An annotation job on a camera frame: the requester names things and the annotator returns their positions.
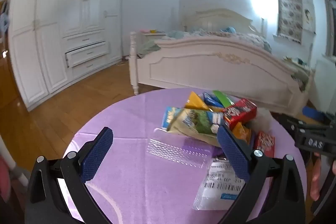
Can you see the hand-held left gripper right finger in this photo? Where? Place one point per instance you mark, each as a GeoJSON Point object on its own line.
{"type": "Point", "coordinates": [233, 153]}

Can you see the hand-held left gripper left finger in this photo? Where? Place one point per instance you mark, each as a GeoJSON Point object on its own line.
{"type": "Point", "coordinates": [98, 153]}

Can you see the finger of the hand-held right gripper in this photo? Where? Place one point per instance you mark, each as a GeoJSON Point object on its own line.
{"type": "Point", "coordinates": [312, 113]}

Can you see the orange snack packet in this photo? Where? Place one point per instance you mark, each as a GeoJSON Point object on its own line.
{"type": "Point", "coordinates": [240, 132]}

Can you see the bright green snack packet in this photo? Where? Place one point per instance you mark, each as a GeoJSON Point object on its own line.
{"type": "Point", "coordinates": [223, 98]}

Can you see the yellow snack packet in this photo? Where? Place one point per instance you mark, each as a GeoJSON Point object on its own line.
{"type": "Point", "coordinates": [195, 102]}

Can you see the person's right hand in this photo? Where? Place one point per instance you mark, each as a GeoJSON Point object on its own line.
{"type": "Point", "coordinates": [315, 176]}

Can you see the small red snack box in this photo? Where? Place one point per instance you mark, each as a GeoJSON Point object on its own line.
{"type": "Point", "coordinates": [265, 142]}

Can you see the white labelled shipping bag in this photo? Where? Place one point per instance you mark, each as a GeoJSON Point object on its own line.
{"type": "Point", "coordinates": [215, 187]}

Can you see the large red snack box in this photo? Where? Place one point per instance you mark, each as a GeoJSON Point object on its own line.
{"type": "Point", "coordinates": [240, 112]}

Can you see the white crumpled tissue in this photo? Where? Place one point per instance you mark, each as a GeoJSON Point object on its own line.
{"type": "Point", "coordinates": [262, 120]}

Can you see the green and white bag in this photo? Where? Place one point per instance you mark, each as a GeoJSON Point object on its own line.
{"type": "Point", "coordinates": [197, 121]}

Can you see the purple tablecloth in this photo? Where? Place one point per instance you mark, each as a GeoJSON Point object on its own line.
{"type": "Point", "coordinates": [136, 121]}

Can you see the blue snack packet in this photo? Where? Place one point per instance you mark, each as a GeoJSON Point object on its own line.
{"type": "Point", "coordinates": [210, 101]}

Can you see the clear bubble wrap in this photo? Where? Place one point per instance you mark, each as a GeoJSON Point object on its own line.
{"type": "Point", "coordinates": [170, 151]}

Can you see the blue and white carton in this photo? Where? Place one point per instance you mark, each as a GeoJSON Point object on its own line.
{"type": "Point", "coordinates": [169, 116]}

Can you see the white pole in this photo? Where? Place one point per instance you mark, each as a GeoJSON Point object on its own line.
{"type": "Point", "coordinates": [13, 163]}

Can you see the white framed window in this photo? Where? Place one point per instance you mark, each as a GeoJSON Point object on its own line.
{"type": "Point", "coordinates": [331, 27]}

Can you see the white carved bed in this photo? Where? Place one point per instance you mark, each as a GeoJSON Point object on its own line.
{"type": "Point", "coordinates": [204, 69]}

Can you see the floral window blind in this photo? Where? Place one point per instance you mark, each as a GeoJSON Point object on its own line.
{"type": "Point", "coordinates": [288, 11]}

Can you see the pale patterned quilt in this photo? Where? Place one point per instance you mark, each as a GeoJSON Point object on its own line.
{"type": "Point", "coordinates": [236, 37]}

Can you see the green blanket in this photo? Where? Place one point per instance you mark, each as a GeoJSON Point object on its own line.
{"type": "Point", "coordinates": [148, 48]}

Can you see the blue plush toy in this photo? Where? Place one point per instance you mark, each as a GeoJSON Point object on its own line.
{"type": "Point", "coordinates": [231, 29]}

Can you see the wooden door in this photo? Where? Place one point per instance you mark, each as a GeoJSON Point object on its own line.
{"type": "Point", "coordinates": [6, 77]}

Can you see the white nightstand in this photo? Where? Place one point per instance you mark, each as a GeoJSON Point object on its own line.
{"type": "Point", "coordinates": [152, 36]}

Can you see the white wardrobe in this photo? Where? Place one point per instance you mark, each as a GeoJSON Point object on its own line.
{"type": "Point", "coordinates": [52, 29]}

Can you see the wall poster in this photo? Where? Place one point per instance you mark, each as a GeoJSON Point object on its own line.
{"type": "Point", "coordinates": [309, 16]}

